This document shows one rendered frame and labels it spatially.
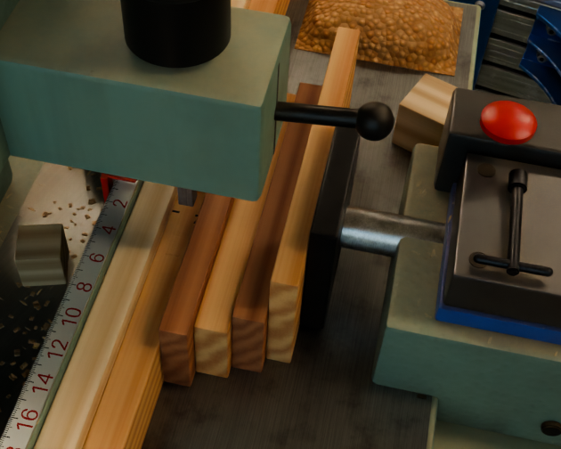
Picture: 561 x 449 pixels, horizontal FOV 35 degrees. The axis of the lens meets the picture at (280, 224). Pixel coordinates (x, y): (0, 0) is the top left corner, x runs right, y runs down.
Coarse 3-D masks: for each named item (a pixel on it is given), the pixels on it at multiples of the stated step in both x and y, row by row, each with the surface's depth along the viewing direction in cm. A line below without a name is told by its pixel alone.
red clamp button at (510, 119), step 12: (492, 108) 48; (504, 108) 48; (516, 108) 48; (480, 120) 48; (492, 120) 47; (504, 120) 47; (516, 120) 47; (528, 120) 47; (492, 132) 47; (504, 132) 47; (516, 132) 47; (528, 132) 47
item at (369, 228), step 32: (352, 128) 50; (352, 160) 49; (320, 192) 47; (320, 224) 46; (352, 224) 50; (384, 224) 50; (416, 224) 50; (320, 256) 47; (320, 288) 49; (320, 320) 52
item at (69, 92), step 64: (64, 0) 45; (0, 64) 42; (64, 64) 42; (128, 64) 42; (256, 64) 42; (64, 128) 44; (128, 128) 43; (192, 128) 42; (256, 128) 42; (256, 192) 45
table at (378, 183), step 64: (320, 64) 68; (384, 64) 68; (384, 192) 60; (384, 256) 57; (192, 384) 50; (256, 384) 51; (320, 384) 51; (192, 448) 48; (256, 448) 48; (320, 448) 48; (384, 448) 48; (448, 448) 52; (512, 448) 52
